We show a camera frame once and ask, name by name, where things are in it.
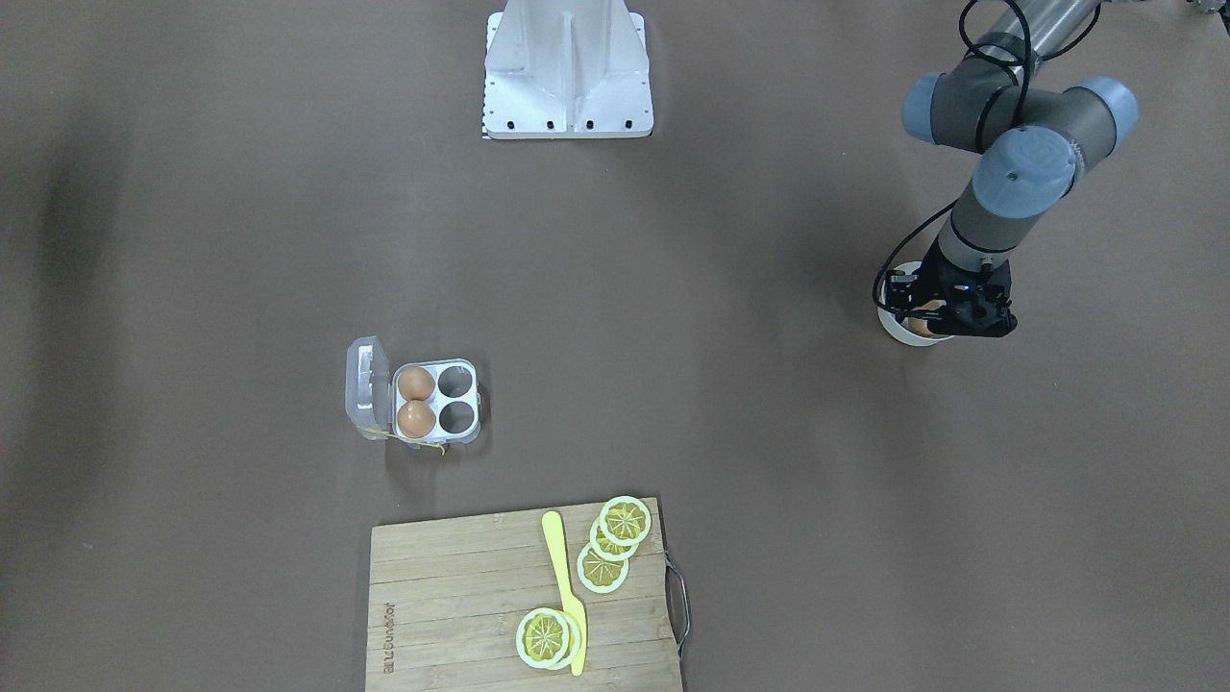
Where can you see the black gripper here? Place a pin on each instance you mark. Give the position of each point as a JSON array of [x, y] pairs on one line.
[[936, 279]]

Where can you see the brown egg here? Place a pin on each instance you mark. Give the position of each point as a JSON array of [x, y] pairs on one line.
[[922, 326], [415, 383], [415, 419]]

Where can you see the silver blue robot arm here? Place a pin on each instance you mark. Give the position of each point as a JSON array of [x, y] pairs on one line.
[[1034, 147]]

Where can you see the white ceramic bowl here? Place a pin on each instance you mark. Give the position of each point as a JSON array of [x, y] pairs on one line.
[[907, 329]]

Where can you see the yellow plastic knife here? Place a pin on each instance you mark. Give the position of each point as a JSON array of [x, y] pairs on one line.
[[555, 538]]

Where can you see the lemon slice row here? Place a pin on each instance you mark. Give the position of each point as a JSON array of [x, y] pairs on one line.
[[623, 523]]

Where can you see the lemon slice stack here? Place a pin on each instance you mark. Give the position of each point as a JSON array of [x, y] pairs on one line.
[[548, 639]]

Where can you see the white pedestal column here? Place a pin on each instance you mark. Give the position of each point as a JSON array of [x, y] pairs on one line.
[[566, 70]]

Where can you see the bamboo cutting board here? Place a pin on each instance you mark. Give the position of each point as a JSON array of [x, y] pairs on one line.
[[446, 598]]

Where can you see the clear plastic egg box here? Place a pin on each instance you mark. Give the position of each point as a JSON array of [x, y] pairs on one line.
[[371, 399]]

